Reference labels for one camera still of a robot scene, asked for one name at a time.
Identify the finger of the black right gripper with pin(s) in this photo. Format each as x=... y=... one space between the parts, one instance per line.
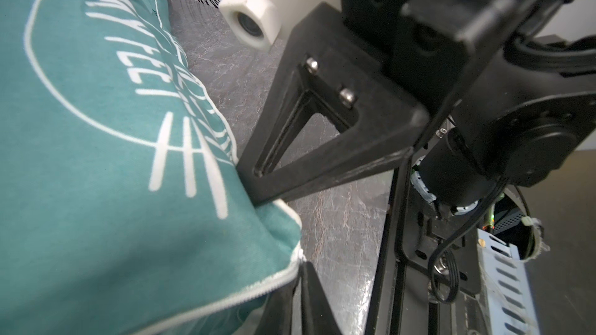
x=331 y=115

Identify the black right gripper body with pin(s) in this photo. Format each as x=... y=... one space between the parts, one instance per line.
x=521 y=103

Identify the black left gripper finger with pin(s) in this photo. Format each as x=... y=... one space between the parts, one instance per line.
x=316 y=314

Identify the teal pillow with cat print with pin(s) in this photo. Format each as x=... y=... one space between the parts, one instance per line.
x=121 y=208

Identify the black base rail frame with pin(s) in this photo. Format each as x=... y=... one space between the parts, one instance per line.
x=401 y=301

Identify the grey slotted cable duct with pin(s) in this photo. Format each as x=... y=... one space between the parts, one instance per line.
x=507 y=297

